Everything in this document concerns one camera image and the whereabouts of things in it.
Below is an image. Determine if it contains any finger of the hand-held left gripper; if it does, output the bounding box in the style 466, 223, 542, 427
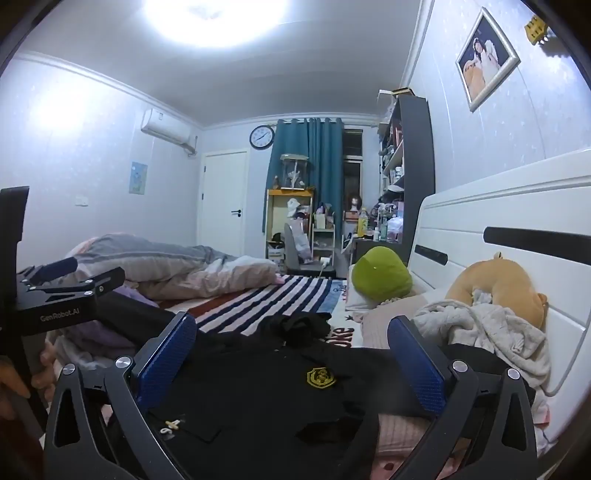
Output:
27, 267, 126, 297
33, 257, 79, 283

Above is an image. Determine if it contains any round wall clock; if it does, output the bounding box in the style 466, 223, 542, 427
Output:
249, 124, 276, 150

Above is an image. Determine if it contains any orange plush toy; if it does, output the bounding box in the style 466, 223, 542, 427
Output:
443, 251, 550, 330

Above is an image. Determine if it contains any white door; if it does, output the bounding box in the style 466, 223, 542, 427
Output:
201, 148, 250, 259

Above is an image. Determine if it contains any purple cloth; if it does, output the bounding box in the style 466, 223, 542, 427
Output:
46, 286, 158, 370

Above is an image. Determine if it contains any striped printed blanket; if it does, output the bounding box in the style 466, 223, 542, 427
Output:
152, 274, 365, 352

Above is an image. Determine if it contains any green plush pillow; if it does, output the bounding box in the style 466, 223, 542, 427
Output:
351, 246, 414, 305

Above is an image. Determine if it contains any pink ribbed pillow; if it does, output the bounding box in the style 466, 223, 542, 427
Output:
360, 302, 446, 462

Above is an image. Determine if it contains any white bed headboard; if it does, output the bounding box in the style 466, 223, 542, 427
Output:
406, 148, 591, 444

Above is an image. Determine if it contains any beige crumpled cloth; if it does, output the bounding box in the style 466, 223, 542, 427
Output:
411, 300, 552, 393

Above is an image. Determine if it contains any white air conditioner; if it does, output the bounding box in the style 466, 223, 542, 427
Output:
140, 107, 197, 151

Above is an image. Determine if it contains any framed wall photo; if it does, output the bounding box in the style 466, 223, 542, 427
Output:
456, 7, 522, 113

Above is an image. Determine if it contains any grey and pink duvet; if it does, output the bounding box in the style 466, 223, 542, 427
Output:
62, 233, 280, 301

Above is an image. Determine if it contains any small wall poster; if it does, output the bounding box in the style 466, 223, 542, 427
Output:
129, 161, 148, 195

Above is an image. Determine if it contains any yellow shelf unit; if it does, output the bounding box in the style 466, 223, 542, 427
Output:
265, 188, 317, 264

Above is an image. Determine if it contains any window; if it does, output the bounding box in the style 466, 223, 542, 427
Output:
342, 129, 363, 222

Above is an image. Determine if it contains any teal curtain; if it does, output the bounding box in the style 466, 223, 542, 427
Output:
263, 117, 345, 236

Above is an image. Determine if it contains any small white rack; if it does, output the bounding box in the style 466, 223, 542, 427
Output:
311, 212, 335, 259

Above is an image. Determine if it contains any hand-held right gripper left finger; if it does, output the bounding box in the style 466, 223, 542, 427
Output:
44, 311, 199, 480

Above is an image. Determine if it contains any black jacket with yellow badge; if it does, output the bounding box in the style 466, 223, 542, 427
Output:
97, 291, 536, 480

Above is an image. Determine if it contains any person's left hand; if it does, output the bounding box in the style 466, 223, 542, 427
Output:
0, 344, 57, 421

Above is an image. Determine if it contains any glass display case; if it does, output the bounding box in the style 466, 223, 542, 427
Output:
279, 154, 309, 190

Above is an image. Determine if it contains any yellow wall ornament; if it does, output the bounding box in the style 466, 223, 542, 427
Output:
524, 14, 552, 44

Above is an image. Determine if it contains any round ceiling light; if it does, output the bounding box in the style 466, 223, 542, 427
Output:
141, 0, 294, 49

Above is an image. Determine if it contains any white pillow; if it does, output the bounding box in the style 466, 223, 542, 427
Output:
344, 277, 416, 311

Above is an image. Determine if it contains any grey chair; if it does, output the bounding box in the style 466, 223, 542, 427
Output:
284, 222, 312, 273

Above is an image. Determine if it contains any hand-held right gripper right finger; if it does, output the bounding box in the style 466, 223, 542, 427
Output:
387, 316, 539, 480

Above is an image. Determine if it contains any dark tall bookshelf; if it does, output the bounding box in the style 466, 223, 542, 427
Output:
378, 90, 435, 264

